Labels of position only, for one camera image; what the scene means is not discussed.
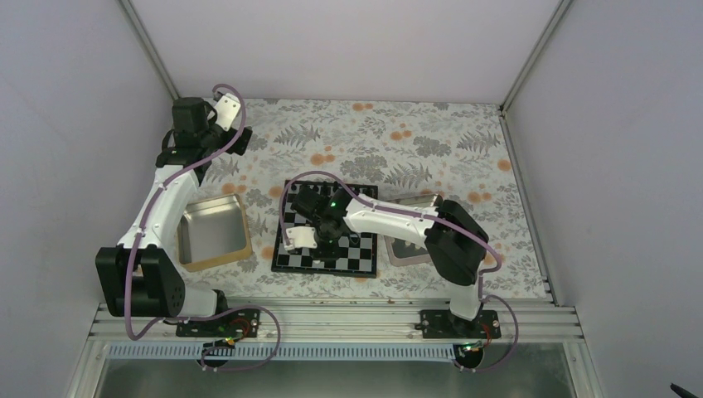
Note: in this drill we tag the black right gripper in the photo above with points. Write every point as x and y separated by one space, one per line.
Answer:
331 253

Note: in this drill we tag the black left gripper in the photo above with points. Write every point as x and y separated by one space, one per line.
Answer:
240 148

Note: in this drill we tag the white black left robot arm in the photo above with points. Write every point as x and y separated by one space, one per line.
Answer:
138 276

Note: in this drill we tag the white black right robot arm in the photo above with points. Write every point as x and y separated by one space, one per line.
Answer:
456 244

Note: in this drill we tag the black chess pieces row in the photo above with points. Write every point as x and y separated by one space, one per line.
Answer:
328 189

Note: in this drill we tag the black white chess board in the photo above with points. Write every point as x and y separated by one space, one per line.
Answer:
353 255

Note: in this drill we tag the gold rimmed empty metal tin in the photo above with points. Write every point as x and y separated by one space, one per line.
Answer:
213 232

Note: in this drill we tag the floral patterned table mat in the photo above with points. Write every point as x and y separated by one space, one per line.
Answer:
457 151

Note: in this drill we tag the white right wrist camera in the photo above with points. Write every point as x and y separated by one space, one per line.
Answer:
300 237

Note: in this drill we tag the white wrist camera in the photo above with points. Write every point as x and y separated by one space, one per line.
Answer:
300 237
227 107

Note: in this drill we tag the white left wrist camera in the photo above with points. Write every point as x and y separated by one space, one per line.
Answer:
227 107

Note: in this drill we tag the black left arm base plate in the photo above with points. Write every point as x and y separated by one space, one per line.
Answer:
241 324

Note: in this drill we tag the aluminium corner frame post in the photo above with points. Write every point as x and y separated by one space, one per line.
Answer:
145 41
556 17

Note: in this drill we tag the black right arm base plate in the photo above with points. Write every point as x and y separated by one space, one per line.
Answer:
441 324

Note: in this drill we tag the aluminium front rail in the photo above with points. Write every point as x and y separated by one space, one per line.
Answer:
376 321

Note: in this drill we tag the grey slotted cable duct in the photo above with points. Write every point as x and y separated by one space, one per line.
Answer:
253 351

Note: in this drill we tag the right aluminium corner frame post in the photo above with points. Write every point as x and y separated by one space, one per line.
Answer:
556 17

